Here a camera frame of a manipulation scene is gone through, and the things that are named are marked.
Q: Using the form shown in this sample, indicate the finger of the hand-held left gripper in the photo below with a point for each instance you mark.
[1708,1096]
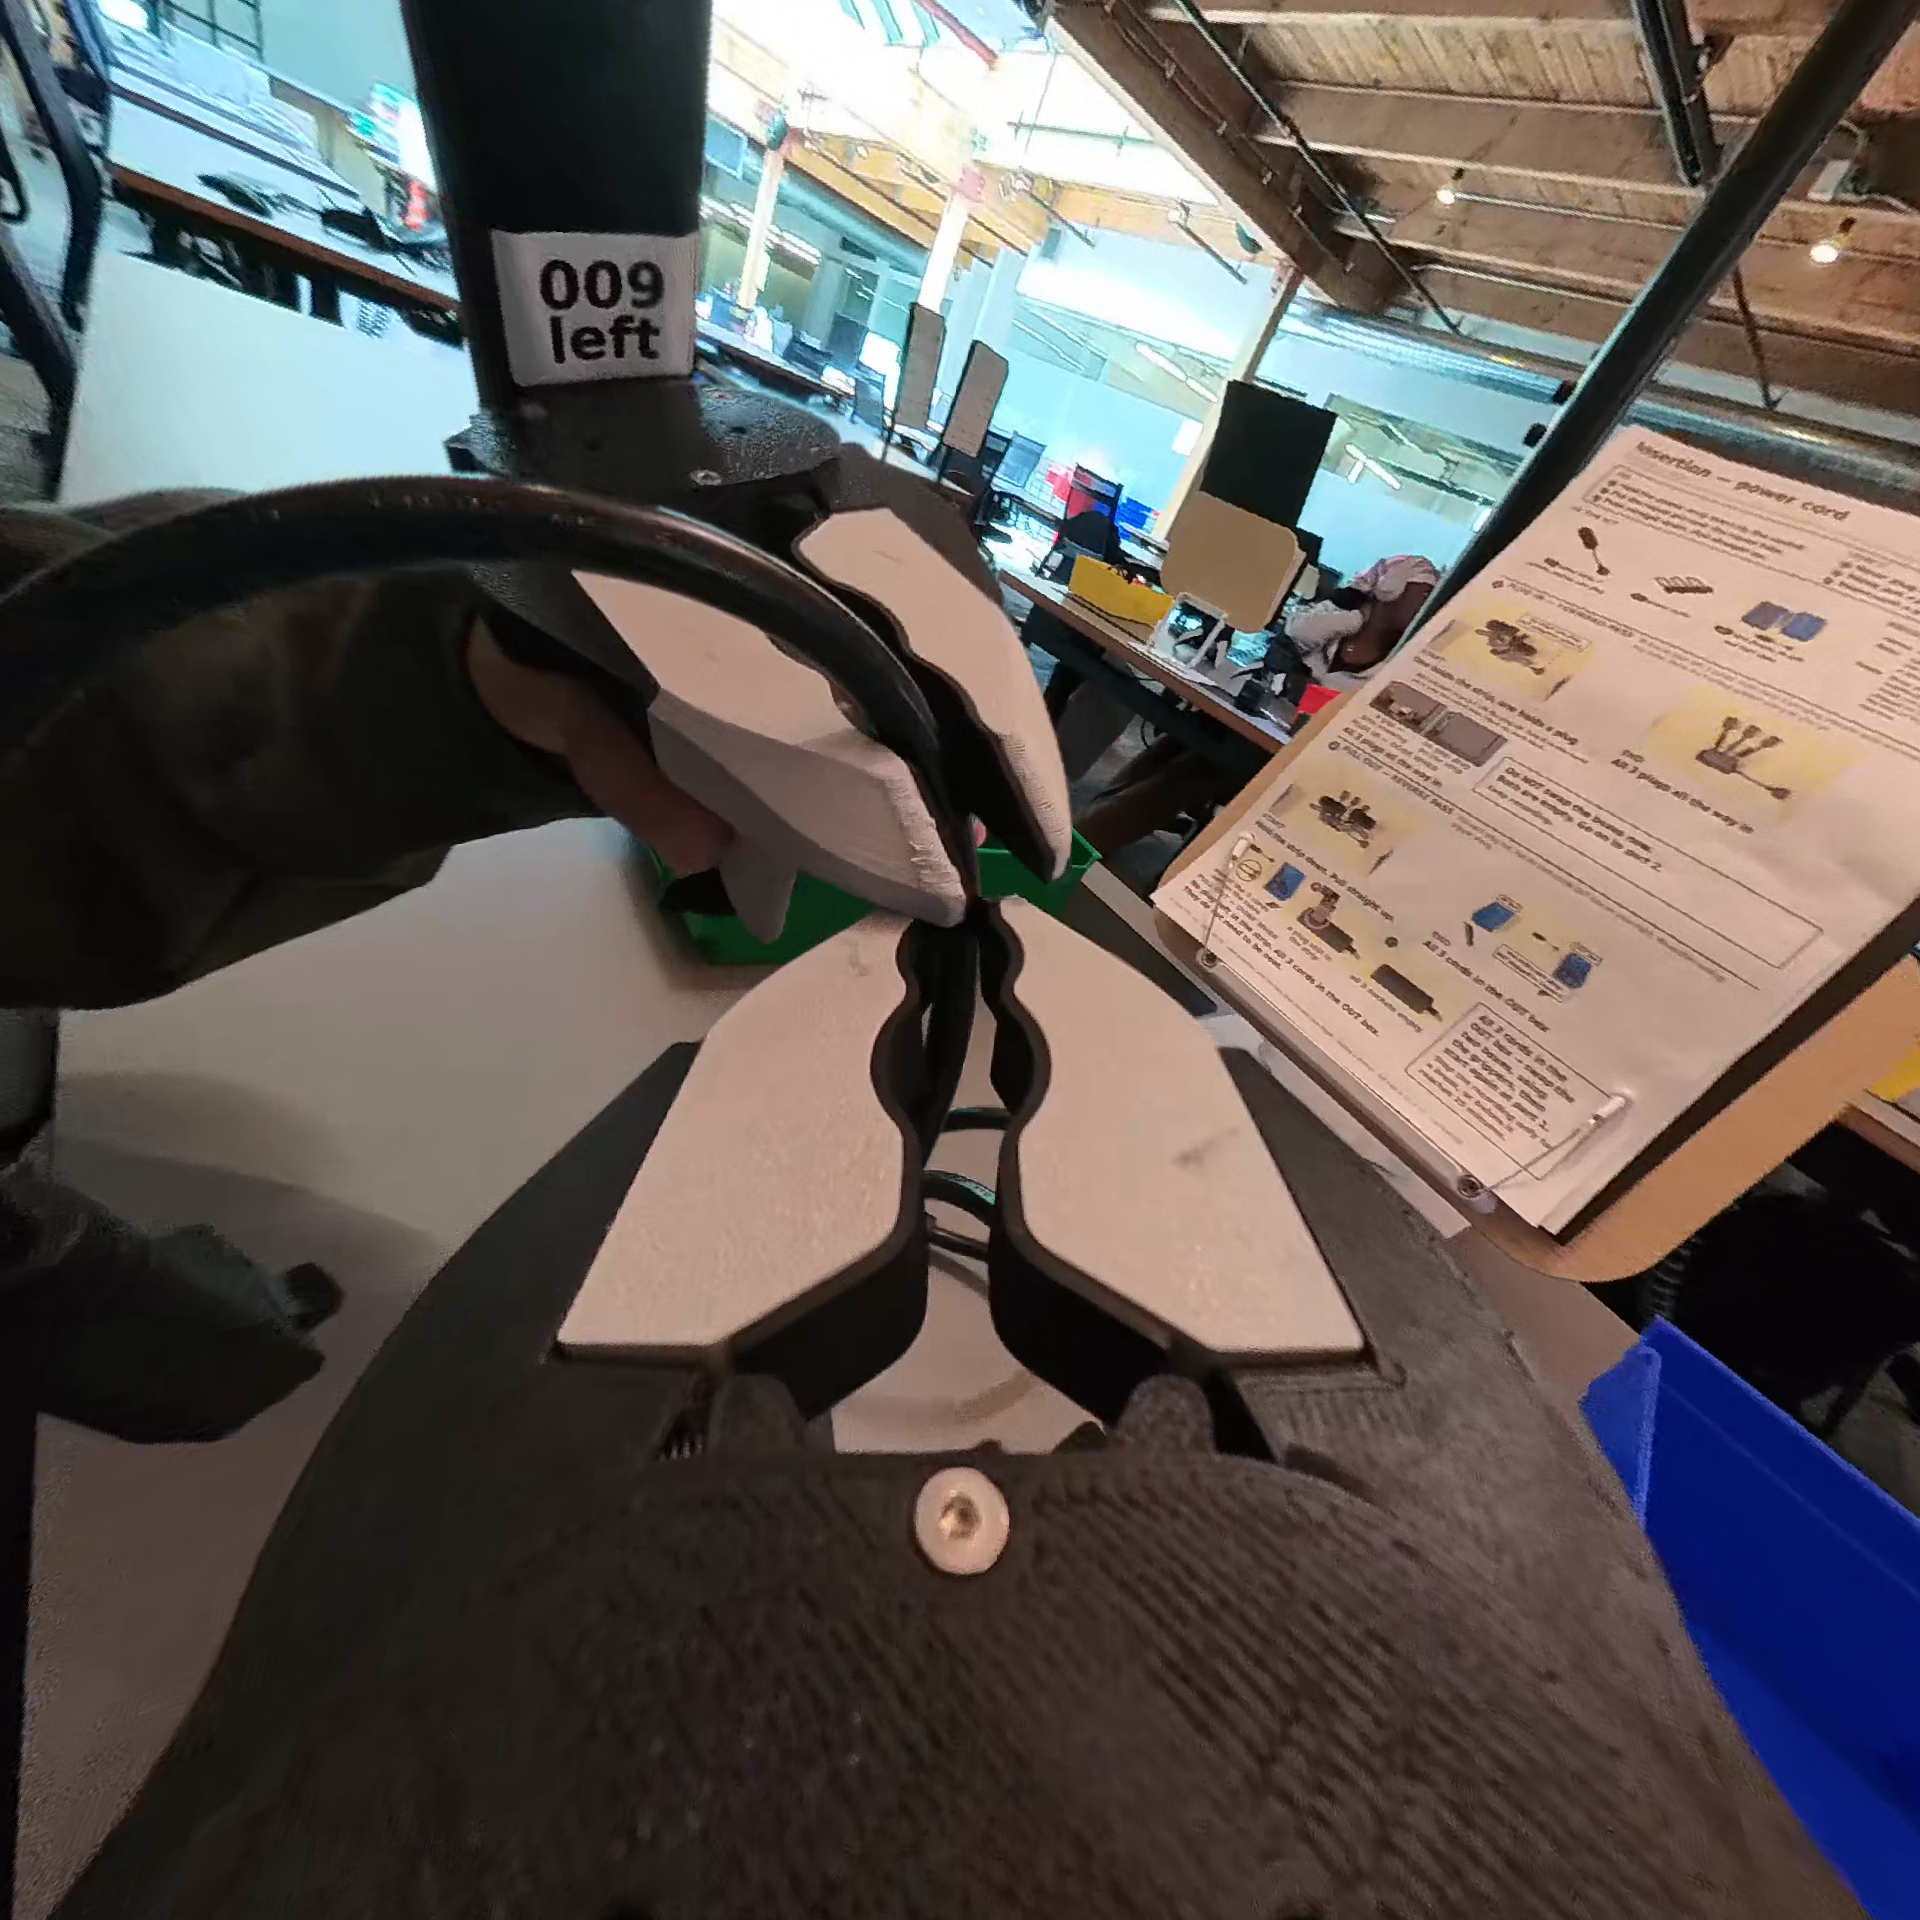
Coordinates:
[780,774]
[953,632]

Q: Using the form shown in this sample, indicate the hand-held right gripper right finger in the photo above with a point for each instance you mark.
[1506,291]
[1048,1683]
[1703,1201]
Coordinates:
[1171,1185]

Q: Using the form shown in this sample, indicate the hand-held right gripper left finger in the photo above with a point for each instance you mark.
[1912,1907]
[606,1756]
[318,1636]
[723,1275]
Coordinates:
[735,1185]

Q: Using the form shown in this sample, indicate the person's left forearm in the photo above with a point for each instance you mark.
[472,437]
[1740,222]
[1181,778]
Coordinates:
[223,750]

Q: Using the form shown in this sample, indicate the person's left hand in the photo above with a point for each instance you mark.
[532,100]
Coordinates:
[599,764]

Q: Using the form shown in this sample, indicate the green plastic bin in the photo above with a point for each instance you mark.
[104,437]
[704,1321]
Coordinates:
[810,919]

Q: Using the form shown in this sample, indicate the yellow plastic bin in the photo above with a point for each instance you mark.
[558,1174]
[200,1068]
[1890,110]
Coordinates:
[1118,592]

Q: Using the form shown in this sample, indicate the black office chair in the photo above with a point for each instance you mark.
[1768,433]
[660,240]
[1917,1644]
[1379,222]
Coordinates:
[1092,510]

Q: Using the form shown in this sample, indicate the long wooden desk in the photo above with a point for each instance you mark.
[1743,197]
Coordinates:
[1155,665]

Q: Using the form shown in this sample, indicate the beige board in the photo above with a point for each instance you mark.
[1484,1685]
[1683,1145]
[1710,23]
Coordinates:
[1231,564]

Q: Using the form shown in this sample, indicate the dark long desk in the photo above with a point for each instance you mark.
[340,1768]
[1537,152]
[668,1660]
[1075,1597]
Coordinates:
[286,242]

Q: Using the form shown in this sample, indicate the black monitor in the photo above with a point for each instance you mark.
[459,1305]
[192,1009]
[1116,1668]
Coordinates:
[1267,450]

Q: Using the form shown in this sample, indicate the pink and white cloth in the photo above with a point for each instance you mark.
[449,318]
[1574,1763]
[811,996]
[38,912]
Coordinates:
[1388,586]

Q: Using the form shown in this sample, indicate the wooden sheet board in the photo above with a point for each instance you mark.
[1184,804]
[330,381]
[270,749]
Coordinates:
[1740,1159]

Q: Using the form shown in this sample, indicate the printed instruction sheet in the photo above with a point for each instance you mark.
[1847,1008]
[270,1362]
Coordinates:
[1620,811]

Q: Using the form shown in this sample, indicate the blue plastic bin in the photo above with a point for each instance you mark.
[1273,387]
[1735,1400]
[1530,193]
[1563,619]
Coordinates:
[1784,1591]

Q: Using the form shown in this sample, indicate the black metal pole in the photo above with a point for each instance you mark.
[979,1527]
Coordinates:
[1695,256]

